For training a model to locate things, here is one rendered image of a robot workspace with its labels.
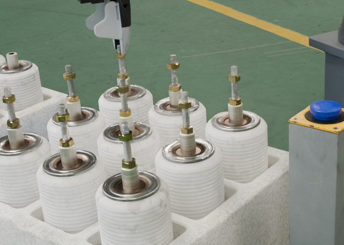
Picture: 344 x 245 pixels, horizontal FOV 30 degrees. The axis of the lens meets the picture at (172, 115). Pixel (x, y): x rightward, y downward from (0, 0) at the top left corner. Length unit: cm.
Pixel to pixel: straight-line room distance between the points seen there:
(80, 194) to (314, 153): 31
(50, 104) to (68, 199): 48
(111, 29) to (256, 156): 31
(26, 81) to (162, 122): 39
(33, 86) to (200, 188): 56
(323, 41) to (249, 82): 68
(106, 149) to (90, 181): 9
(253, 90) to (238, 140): 85
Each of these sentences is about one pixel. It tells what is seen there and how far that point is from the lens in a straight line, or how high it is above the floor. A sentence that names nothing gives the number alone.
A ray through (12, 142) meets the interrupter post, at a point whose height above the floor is 26.
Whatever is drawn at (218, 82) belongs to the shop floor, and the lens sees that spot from 187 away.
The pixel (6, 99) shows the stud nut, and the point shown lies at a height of 33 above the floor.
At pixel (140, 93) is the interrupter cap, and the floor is 25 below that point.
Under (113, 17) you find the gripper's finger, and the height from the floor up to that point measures 40.
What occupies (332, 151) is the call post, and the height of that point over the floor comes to 28.
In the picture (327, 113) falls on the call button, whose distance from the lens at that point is 83.
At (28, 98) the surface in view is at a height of 20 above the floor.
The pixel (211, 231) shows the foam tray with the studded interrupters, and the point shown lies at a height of 18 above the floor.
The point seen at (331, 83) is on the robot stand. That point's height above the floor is 22.
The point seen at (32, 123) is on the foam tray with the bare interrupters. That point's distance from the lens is 132.
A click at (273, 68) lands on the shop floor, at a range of 196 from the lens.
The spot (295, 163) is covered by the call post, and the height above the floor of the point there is 25.
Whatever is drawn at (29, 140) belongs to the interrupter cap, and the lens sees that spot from 100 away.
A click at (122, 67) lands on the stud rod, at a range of 111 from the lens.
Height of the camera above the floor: 66
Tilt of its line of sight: 23 degrees down
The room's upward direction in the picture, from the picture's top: 5 degrees counter-clockwise
